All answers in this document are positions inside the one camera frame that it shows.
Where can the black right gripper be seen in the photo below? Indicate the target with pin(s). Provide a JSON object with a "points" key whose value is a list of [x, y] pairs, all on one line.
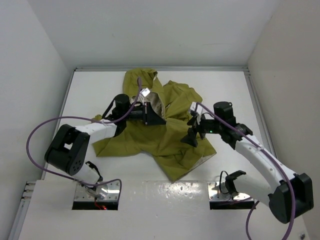
{"points": [[190, 138]]}

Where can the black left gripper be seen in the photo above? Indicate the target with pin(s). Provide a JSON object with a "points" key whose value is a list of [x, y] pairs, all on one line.
{"points": [[149, 116]]}

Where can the olive green hooded jacket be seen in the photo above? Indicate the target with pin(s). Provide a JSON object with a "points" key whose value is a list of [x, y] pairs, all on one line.
{"points": [[163, 142]]}

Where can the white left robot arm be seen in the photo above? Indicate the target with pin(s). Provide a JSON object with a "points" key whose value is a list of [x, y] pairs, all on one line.
{"points": [[68, 149]]}

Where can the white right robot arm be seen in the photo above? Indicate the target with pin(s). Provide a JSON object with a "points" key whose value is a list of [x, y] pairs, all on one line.
{"points": [[287, 194]]}

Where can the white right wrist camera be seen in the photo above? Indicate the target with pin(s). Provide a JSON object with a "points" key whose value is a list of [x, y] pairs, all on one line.
{"points": [[196, 111]]}

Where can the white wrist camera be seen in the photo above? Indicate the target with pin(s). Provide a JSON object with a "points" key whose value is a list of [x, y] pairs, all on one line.
{"points": [[196, 111], [143, 94]]}

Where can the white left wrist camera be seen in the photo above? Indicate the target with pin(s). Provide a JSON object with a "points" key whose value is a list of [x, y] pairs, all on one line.
{"points": [[143, 94]]}

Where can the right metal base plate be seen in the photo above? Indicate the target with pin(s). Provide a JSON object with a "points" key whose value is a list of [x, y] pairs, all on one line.
{"points": [[215, 195]]}

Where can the metal base plate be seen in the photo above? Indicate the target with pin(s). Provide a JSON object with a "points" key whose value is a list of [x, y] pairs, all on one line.
{"points": [[215, 195], [109, 192]]}

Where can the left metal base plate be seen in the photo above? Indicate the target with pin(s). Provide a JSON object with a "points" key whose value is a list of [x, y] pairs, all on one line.
{"points": [[109, 192]]}

